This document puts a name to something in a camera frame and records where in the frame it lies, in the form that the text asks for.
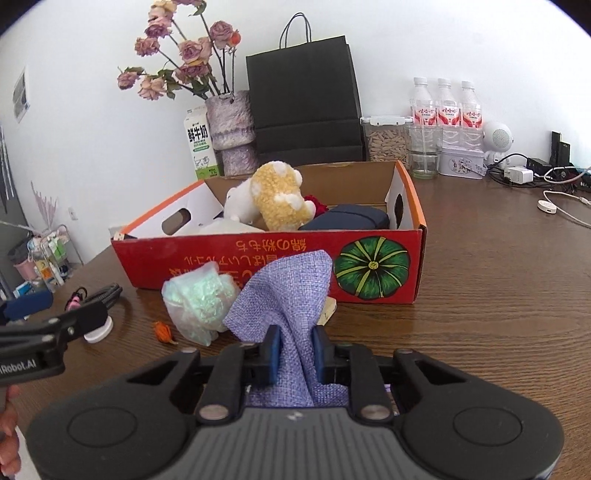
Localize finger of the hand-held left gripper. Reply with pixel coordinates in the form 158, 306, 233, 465
0, 302, 110, 346
0, 290, 55, 324

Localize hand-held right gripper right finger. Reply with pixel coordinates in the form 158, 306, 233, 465
310, 325, 467, 424

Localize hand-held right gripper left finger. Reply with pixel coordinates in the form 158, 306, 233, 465
124, 324, 282, 424

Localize white plug adapter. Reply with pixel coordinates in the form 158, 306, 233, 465
84, 318, 115, 345

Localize black braided cable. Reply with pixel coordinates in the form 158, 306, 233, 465
76, 285, 133, 319

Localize purple woven cloth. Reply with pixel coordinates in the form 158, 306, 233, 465
223, 249, 398, 409

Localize green white plastic bag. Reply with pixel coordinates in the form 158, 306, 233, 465
161, 261, 243, 346

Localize red cardboard box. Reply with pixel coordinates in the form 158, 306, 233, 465
111, 160, 428, 305

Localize dark blue pouch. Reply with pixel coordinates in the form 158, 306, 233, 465
298, 204, 389, 232

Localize red knit item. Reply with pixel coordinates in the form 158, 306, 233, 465
302, 194, 330, 217

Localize yellow white plush toy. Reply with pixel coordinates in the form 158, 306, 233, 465
224, 160, 317, 232

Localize clear seed container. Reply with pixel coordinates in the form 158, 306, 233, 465
360, 115, 414, 163

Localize person's left hand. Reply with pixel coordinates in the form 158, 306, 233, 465
0, 385, 22, 479

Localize white storage cart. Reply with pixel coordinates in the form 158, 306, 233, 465
7, 224, 85, 297

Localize orange dried flower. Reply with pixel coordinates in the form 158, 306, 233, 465
153, 322, 179, 346

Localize clear glass cup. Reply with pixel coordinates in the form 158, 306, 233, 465
407, 126, 444, 180

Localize white green milk carton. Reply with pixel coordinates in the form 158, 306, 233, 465
184, 105, 220, 182

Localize white tin box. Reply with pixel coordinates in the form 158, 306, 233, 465
436, 144, 486, 179

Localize purple mottled vase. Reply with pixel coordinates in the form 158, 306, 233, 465
204, 90, 259, 177

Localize black paper bag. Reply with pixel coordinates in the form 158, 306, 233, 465
245, 13, 366, 168

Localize red label water bottle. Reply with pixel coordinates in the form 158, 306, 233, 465
434, 78, 461, 131
458, 80, 484, 133
410, 77, 437, 128

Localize white cube charger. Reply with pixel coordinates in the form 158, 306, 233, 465
503, 166, 534, 186

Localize white round speaker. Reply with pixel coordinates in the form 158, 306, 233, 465
480, 121, 513, 163

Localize dried pink roses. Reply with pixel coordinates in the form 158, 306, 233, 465
117, 0, 242, 101

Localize black power strip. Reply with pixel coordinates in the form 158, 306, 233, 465
551, 165, 591, 193

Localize black upright device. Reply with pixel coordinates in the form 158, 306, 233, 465
549, 131, 571, 167

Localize pink black strap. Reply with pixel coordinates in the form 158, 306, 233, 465
66, 286, 89, 311

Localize wall paper sheet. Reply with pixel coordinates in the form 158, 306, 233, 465
12, 67, 31, 123

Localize white charger and cables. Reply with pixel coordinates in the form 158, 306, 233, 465
487, 154, 555, 188

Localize white puck charger cable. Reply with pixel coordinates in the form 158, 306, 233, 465
537, 189, 591, 227

